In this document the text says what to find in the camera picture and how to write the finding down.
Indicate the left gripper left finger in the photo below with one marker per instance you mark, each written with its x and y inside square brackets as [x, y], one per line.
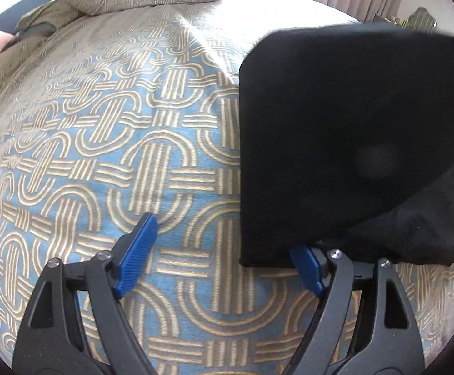
[51, 338]

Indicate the patterned blue beige bedspread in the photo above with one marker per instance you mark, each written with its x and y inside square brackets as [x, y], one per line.
[132, 112]

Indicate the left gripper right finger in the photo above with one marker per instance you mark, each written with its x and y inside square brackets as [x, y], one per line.
[385, 338]

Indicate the wavy frame mirror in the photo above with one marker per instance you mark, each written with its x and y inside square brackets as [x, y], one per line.
[421, 20]

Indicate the black pants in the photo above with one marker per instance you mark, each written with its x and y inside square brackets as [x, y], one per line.
[347, 142]

